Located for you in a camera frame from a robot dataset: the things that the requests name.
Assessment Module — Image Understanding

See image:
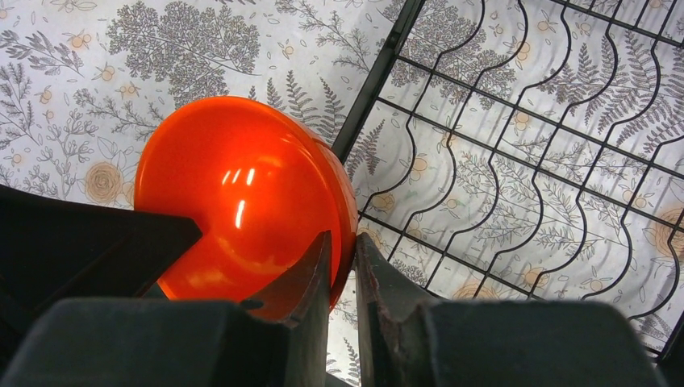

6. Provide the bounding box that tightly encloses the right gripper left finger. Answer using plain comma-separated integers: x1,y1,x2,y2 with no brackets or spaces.
1,231,332,386

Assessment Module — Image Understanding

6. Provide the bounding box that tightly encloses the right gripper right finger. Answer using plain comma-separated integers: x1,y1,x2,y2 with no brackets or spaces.
356,234,666,386

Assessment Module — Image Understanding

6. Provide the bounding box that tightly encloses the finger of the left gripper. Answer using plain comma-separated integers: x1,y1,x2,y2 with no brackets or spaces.
1,186,202,368

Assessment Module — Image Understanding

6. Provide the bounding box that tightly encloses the orange bowl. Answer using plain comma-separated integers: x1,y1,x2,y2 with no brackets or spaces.
134,96,358,304

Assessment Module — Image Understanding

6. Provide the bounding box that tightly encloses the floral table mat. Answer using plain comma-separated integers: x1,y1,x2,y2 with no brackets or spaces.
0,0,684,387

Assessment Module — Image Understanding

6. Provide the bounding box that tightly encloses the black wire dish rack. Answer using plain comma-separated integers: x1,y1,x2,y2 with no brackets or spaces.
344,1,683,362

